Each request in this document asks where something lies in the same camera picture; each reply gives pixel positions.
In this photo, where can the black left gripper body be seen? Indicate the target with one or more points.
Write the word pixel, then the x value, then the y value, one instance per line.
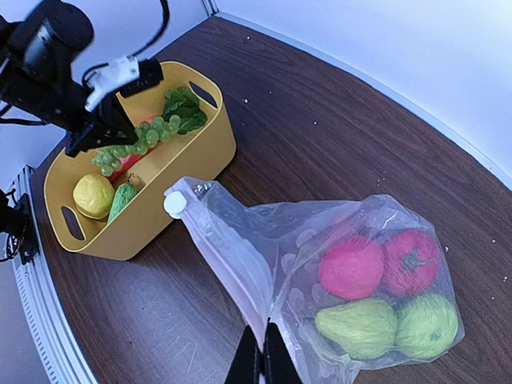
pixel 36 58

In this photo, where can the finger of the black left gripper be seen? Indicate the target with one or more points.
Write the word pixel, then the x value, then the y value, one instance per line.
pixel 118 128

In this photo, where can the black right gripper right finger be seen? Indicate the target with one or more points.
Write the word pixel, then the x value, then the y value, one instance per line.
pixel 278 367

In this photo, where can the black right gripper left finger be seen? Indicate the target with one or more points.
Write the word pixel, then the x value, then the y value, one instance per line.
pixel 246 365

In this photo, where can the green toy grapes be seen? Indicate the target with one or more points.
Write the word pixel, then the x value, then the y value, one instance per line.
pixel 102 160

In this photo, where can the green toy broccoli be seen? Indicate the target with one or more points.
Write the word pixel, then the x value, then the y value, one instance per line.
pixel 122 197

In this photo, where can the light green toy lettuce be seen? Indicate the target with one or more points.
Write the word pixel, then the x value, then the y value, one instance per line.
pixel 365 328

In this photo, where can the clear zip top bag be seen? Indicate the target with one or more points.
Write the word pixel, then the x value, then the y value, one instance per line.
pixel 267 258

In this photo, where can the red toy apple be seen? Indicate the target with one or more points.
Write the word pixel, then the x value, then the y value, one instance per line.
pixel 352 268

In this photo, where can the green toy cabbage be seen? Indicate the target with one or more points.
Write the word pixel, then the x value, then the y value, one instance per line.
pixel 427 326

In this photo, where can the red toy tomato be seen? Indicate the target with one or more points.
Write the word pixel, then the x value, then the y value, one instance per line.
pixel 412 260

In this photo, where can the orange toy carrot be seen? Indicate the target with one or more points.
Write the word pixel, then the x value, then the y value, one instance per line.
pixel 124 157

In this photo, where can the dark green carrot leaves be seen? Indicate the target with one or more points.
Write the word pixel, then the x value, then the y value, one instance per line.
pixel 182 111

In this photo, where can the yellow toy lemon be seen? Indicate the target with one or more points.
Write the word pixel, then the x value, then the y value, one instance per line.
pixel 93 196

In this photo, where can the yellow plastic basket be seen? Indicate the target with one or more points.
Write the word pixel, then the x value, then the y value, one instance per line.
pixel 201 154

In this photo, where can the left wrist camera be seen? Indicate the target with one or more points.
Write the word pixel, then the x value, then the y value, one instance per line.
pixel 125 75

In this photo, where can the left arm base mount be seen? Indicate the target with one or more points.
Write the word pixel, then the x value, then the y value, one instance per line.
pixel 17 223

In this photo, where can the left aluminium frame post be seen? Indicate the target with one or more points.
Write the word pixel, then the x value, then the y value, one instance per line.
pixel 210 7

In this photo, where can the aluminium front rail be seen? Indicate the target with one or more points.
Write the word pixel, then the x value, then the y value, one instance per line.
pixel 57 348

